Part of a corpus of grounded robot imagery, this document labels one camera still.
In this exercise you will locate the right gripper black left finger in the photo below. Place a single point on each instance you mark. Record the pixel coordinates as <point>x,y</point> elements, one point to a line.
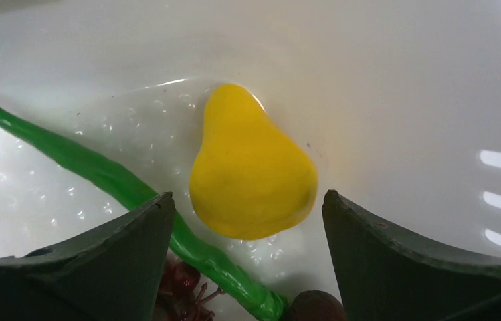
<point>111,272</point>

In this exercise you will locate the green chili pepper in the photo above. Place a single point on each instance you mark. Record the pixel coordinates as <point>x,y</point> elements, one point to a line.
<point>131,192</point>

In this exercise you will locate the white plastic basket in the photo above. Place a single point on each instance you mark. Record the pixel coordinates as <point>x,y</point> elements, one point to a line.
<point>397,102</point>

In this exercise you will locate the yellow pear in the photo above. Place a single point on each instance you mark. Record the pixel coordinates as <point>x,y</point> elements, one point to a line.
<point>249,179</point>

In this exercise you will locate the purple grape bunch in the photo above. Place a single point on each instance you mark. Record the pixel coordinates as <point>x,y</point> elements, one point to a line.
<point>181,296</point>

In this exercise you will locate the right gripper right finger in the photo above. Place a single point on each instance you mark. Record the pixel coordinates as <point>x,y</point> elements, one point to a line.
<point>387,272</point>

